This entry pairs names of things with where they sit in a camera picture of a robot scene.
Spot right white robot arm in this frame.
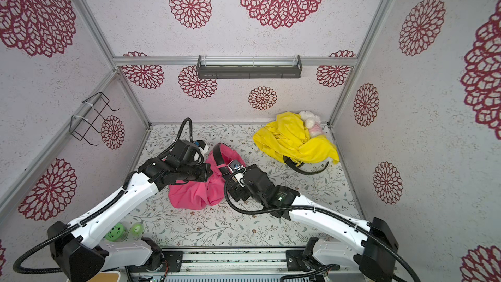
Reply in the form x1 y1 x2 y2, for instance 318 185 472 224
222 161 399 281

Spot black cable conduit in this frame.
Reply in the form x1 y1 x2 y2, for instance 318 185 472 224
12 117 194 275
224 170 421 282

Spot left black cable conduit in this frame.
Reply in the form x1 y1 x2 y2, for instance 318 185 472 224
12 117 194 275

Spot wooden board white frame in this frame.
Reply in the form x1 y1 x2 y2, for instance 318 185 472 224
88 272 122 282

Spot black wall shelf rail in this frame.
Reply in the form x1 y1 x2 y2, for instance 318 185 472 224
196 56 303 80

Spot yellow garment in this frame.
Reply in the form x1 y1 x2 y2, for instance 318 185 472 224
253 112 340 165

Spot black wire wall rack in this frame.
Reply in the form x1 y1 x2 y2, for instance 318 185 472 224
69 91 120 146

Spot black leather belt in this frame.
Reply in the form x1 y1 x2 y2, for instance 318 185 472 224
212 143 237 181

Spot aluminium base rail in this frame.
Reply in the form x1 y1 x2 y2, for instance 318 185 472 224
124 246 365 282

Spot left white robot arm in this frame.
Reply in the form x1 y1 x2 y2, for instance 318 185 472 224
48 140 212 281

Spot white pink plush toy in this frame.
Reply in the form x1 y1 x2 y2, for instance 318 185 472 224
299 111 324 138

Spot right black cable conduit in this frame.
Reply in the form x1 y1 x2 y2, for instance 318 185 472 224
224 170 421 282

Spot pink trousers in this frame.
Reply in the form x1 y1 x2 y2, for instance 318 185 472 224
168 151 246 211

